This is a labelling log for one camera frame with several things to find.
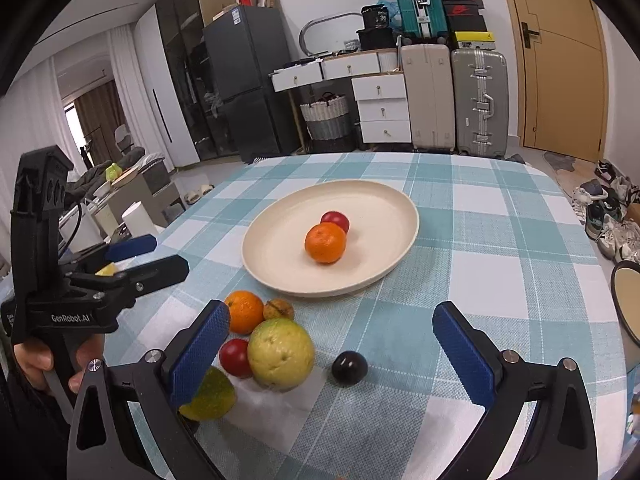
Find white drawer cabinet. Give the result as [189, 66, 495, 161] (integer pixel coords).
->
[351, 74, 414, 145]

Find dark purple plum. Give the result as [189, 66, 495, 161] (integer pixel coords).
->
[332, 351, 369, 386]

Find group of shoes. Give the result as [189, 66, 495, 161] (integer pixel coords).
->
[572, 159, 640, 262]

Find orange mandarin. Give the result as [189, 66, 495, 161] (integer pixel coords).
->
[223, 290, 265, 336]
[304, 222, 348, 265]

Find silver suitcase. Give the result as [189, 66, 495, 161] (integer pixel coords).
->
[451, 49, 510, 157]

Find grey doormat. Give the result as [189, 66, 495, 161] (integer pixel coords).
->
[542, 151, 577, 174]

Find dark-rimmed bowl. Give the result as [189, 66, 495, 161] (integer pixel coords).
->
[610, 260, 640, 352]

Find grey sofa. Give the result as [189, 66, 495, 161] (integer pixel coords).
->
[65, 152, 182, 228]

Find chrome round frame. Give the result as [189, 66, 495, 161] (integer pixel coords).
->
[299, 16, 367, 57]

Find white sheer curtain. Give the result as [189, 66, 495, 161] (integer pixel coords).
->
[0, 55, 76, 221]

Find dark glass cabinet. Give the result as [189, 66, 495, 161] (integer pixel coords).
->
[155, 0, 240, 162]

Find wooden door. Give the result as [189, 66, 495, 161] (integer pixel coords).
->
[495, 0, 609, 163]

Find cream round plate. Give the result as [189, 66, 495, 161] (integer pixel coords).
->
[242, 179, 419, 297]

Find yellow and black shoe box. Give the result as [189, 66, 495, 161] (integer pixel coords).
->
[452, 31, 496, 51]

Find black bucket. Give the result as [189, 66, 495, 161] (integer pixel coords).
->
[361, 4, 391, 31]

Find large yellow-green guava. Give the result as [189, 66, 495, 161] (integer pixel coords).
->
[247, 318, 316, 391]

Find teal checked tablecloth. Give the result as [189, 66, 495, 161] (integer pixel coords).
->
[100, 151, 631, 480]

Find small green-yellow guava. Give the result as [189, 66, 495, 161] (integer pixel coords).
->
[179, 366, 238, 422]

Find brown curtain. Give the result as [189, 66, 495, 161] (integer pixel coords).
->
[74, 80, 129, 162]

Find person's left forearm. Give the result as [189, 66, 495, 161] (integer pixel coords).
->
[0, 360, 71, 480]

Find white desk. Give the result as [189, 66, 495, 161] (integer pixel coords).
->
[270, 50, 406, 153]

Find teal suitcase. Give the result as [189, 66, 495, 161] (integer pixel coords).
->
[387, 0, 449, 42]

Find dark grey refrigerator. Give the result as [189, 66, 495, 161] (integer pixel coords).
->
[202, 6, 301, 163]

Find person's left hand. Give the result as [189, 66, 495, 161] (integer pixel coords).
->
[13, 332, 106, 395]

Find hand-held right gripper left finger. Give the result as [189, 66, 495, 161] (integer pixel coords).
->
[66, 299, 232, 480]

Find woven basket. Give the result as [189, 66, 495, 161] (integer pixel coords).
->
[299, 92, 354, 142]

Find blue plastic bag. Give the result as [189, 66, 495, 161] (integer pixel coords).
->
[375, 0, 402, 29]

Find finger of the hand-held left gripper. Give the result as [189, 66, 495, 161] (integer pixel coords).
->
[62, 254, 191, 311]
[57, 234, 159, 273]

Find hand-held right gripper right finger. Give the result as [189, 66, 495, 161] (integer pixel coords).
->
[432, 301, 598, 480]

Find white wardrobe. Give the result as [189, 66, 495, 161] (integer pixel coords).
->
[134, 6, 201, 171]

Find beige suitcase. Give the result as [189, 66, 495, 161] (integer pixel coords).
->
[400, 43, 459, 154]

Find red tomato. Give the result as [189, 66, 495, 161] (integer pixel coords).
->
[320, 211, 350, 235]
[219, 338, 253, 379]

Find pair of white slippers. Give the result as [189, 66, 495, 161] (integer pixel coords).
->
[182, 184, 215, 205]

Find white cylindrical bin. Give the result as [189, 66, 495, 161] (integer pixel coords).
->
[122, 201, 152, 237]

